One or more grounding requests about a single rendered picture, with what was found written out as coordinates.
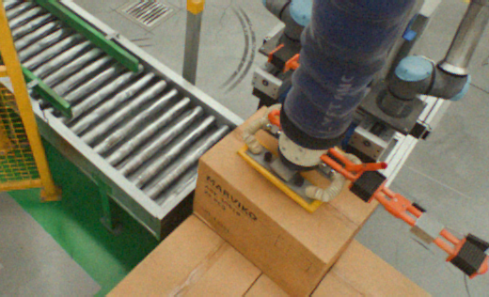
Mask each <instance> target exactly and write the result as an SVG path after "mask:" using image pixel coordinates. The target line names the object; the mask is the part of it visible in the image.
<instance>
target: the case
mask: <svg viewBox="0 0 489 297"><path fill-rule="evenodd" d="M266 109H268V108H267V107H266V106H264V105H263V106H262V108H261V109H259V110H258V111H257V112H256V113H254V114H253V115H252V116H251V117H249V118H248V119H247V120H245V121H244V123H243V124H242V125H241V126H239V127H238V128H237V129H236V130H233V131H232V132H231V133H229V134H228V135H227V136H226V137H224V138H223V139H222V140H221V141H219V142H218V143H217V144H216V145H215V146H213V147H212V148H211V149H209V150H208V151H207V152H206V153H204V154H203V155H202V156H201V157H199V163H198V170H197V184H196V191H195V199H194V206H193V210H194V211H196V212H197V213H198V214H199V215H200V216H201V217H202V218H203V219H204V220H205V221H207V222H208V223H209V224H210V225H211V226H212V227H213V228H214V229H216V230H217V231H218V232H219V233H220V234H221V235H222V236H223V237H224V238H226V239H227V240H228V241H229V242H230V243H231V244H232V245H233V246H234V247H236V248H237V249H238V250H239V251H240V252H241V253H242V254H243V255H244V256H247V257H248V258H249V259H250V260H251V261H252V262H253V263H254V264H256V265H257V266H258V267H259V268H260V269H261V270H262V271H263V272H264V273H265V274H267V275H268V276H269V277H270V278H271V279H272V280H273V281H274V282H276V283H277V284H278V285H279V286H280V287H281V288H282V289H283V290H285V291H286V292H287V293H288V294H289V295H290V296H291V297H306V296H307V295H308V294H309V292H310V291H311V290H312V289H313V288H314V286H315V285H316V284H317V283H318V282H319V280H320V279H321V278H322V277H323V275H324V274H325V273H326V272H327V270H328V269H329V268H330V267H331V266H332V264H333V263H334V262H335V261H336V260H337V258H338V257H339V256H340V255H341V254H342V253H343V252H344V251H345V250H346V248H347V247H348V246H349V245H350V244H351V242H352V241H353V240H354V239H355V237H356V235H357V234H358V233H359V231H360V230H361V228H362V227H363V226H364V225H365V223H366V222H367V220H368V219H369V217H370V216H371V214H372V213H373V211H374V210H375V209H376V207H377V206H378V204H379V203H380V202H379V201H377V200H376V199H375V198H374V199H373V201H372V202H371V203H370V204H369V203H368V202H367V203H366V202H365V201H363V200H362V199H361V198H359V197H358V196H357V195H355V194H354V193H352V192H351V191H350V190H349V188H348V186H349V185H350V183H351V181H350V180H346V181H345V186H344V187H343V189H342V191H341V192H340V193H339V195H338V196H336V197H335V198H333V200H330V201H329V202H328V203H327V202H324V203H323V204H322V205H321V206H320V208H319V209H318V210H316V211H315V212H314V213H312V214H310V213H309V212H308V211H306V210H305V209H304V208H302V207H301V206H300V205H299V204H298V203H296V202H295V201H294V200H293V199H291V198H290V197H289V196H288V195H286V194H285V193H284V192H282V191H281V190H280V189H279V188H277V187H276V185H275V184H274V183H272V182H271V181H270V180H269V179H267V178H266V177H265V176H264V175H262V174H261V172H260V171H258V170H257V169H256V168H255V167H253V166H252V165H251V164H249V163H248V162H247V161H246V160H244V159H243V158H242V157H241V156H239V155H238V154H237V151H238V150H239V149H240V148H242V147H243V146H244V145H245V141H244V138H243V134H244V130H245V128H246V127H247V126H248V125H249V124H250V123H251V121H252V120H254V119H257V118H260V117H262V116H263V113H264V112H265V110H266ZM254 136H255V137H256V138H257V139H259V140H260V141H261V142H262V143H263V144H264V145H265V146H267V147H268V148H269V149H271V150H272V151H273V152H275V153H276V154H277V151H276V146H277V143H278V142H277V141H276V140H275V139H274V138H272V137H271V136H270V135H268V134H267V133H265V132H264V131H263V130H259V131H257V132H256V134H255V135H254ZM277 155H278V154H277ZM301 172H302V173H303V174H305V175H306V176H307V177H308V178H310V179H311V180H313V181H314V182H315V183H317V184H318V185H319V186H320V187H322V188H323V189H326V188H327V187H329V186H330V184H331V183H332V182H331V181H330V180H328V179H327V178H326V177H324V176H323V175H322V174H320V173H319V172H318V171H316V170H315V169H314V170H311V171H301Z"/></svg>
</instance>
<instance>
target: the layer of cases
mask: <svg viewBox="0 0 489 297"><path fill-rule="evenodd" d="M328 270H329V271H328ZM328 270H327V271H328V272H326V273H325V274H324V275H323V277H322V278H321V279H320V280H319V282H318V283H317V284H316V285H315V286H314V288H313V289H312V290H311V291H310V292H309V294H308V295H307V296H306V297H433V296H432V295H431V294H429V293H428V292H426V291H425V290H424V289H422V288H421V287H419V286H418V285H417V284H415V283H414V282H412V281H411V280H410V279H408V278H407V277H406V276H404V275H403V274H401V273H400V272H398V271H397V270H396V269H394V268H393V267H392V266H390V265H389V264H388V263H386V262H385V261H384V260H383V259H382V258H379V257H377V256H376V255H375V254H373V253H372V252H371V251H370V250H369V249H367V248H366V247H365V246H363V245H362V244H361V243H359V242H357V241H356V240H353V241H352V242H351V244H350V245H349V246H348V247H347V248H346V250H345V251H344V252H343V253H342V254H341V255H340V256H339V257H338V258H337V260H336V261H335V262H334V264H333V265H332V267H331V268H329V269H328ZM321 280H322V281H321ZM320 281H321V282H320ZM318 284H319V285H318ZM317 285H318V286H317ZM315 288H316V289H315ZM312 291H313V292H312ZM310 294H311V295H310ZM309 295H310V296H309ZM105 297H291V296H290V295H289V294H288V293H287V292H286V291H285V290H283V289H282V288H281V287H280V286H279V285H278V284H277V283H276V282H274V281H273V280H272V279H271V278H270V277H269V276H268V275H267V274H265V273H264V272H263V271H262V270H261V269H260V268H259V267H258V266H257V265H256V264H254V263H253V262H252V261H251V260H250V259H249V258H248V257H247V256H244V255H243V254H242V253H241V252H240V251H239V250H238V249H237V248H236V247H234V246H233V245H232V244H231V243H230V242H229V241H228V240H227V239H226V238H224V237H223V236H222V235H221V234H220V233H219V232H218V231H217V230H216V229H214V228H213V227H212V226H211V225H210V224H209V223H208V222H207V221H205V220H204V219H203V218H202V217H201V216H200V215H199V214H198V213H197V212H196V211H194V212H193V213H192V214H191V215H190V216H189V217H188V218H187V219H186V220H185V221H182V222H181V223H180V224H179V225H178V226H177V227H176V228H175V229H174V230H173V231H172V232H171V233H170V234H169V235H168V236H167V237H166V238H165V239H164V240H163V241H162V242H161V243H160V244H159V245H158V246H157V247H156V248H155V249H154V250H152V251H151V252H150V253H149V254H148V255H147V256H146V257H145V258H144V259H143V260H142V261H141V262H140V263H139V264H138V265H137V266H136V267H135V268H134V269H133V270H132V271H131V272H130V273H129V274H128V275H127V276H126V277H125V278H124V279H122V280H121V281H120V282H119V283H118V284H117V285H116V286H115V287H114V288H113V289H112V290H111V291H110V292H109V293H108V294H107V295H106V296H105Z"/></svg>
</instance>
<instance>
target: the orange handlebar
mask: <svg viewBox="0 0 489 297"><path fill-rule="evenodd" d="M299 66H300V65H299V64H296V63H295V62H292V63H291V64H290V68H291V69H293V70H295V69H296V68H297V67H299ZM274 115H277V116H279V110H278V109H273V110H271V111H270V112H269V113H268V118H269V120H270V121H271V122H273V124H274V125H275V126H277V127H278V128H279V129H280V126H279V120H278V119H277V118H276V117H274ZM280 130H281V129H280ZM327 152H329V153H331V154H332V155H334V156H335V157H337V158H338V159H339V160H340V161H342V162H343V163H345V164H346V165H351V164H354V163H352V162H351V161H349V160H348V159H347V158H345V157H344V156H343V155H341V154H340V153H338V152H337V151H336V150H334V149H333V148H331V149H330V150H329V151H327ZM320 158H321V159H322V160H323V161H325V162H326V163H327V164H329V165H330V166H332V167H333V168H334V169H336V170H337V171H339V172H340V174H342V175H343V176H344V177H346V178H347V179H348V180H350V181H352V180H353V178H354V177H355V175H353V174H352V173H350V172H349V171H348V170H346V169H345V168H344V167H342V166H341V165H340V164H338V163H336V162H335V161H334V160H332V159H331V158H330V157H328V156H327V155H326V154H323V155H322V156H321V157H320ZM381 192H382V193H384V194H385V195H387V196H388V197H390V198H391V200H390V201H388V200H387V199H386V198H384V197H383V196H381V195H380V194H377V195H376V196H375V197H374V198H375V199H376V200H377V201H379V202H380V203H381V204H383V205H384V206H385V209H386V210H387V211H389V212H390V213H391V214H393V215H394V216H395V217H397V218H399V217H401V218H402V219H403V220H404V221H405V222H406V223H408V224H409V225H410V226H412V227H413V226H414V224H415V223H416V220H415V219H413V218H412V217H410V216H409V215H408V214H406V213H405V212H404V211H405V210H407V211H409V212H411V213H412V214H413V215H415V216H416V217H417V218H419V217H420V216H421V214H422V212H421V211H419V210H418V209H416V208H415V207H413V206H412V205H411V204H410V203H411V202H410V201H409V200H408V199H406V198H405V197H403V196H402V195H400V194H399V193H397V194H395V193H394V192H392V191H391V190H389V189H388V188H387V187H386V186H384V187H383V188H382V189H381ZM439 235H440V236H442V237H443V238H445V239H446V240H447V241H449V242H450V243H452V244H453V245H455V246H457V245H458V243H459V242H460V241H459V240H458V239H456V238H455V237H454V236H452V235H451V234H450V233H448V232H447V231H446V230H445V229H444V228H442V230H441V231H440V233H439ZM432 242H433V243H434V244H436V245H437V246H438V247H440V248H441V249H442V250H444V251H445V252H446V253H448V254H449V255H451V254H452V252H453V251H454V249H453V248H451V247H450V246H449V245H447V244H446V243H445V242H443V241H442V240H440V239H439V238H437V237H436V238H435V240H433V241H432ZM487 270H488V263H487V261H486V263H485V265H484V266H483V268H482V269H481V271H480V273H479V274H484V273H486V271H487Z"/></svg>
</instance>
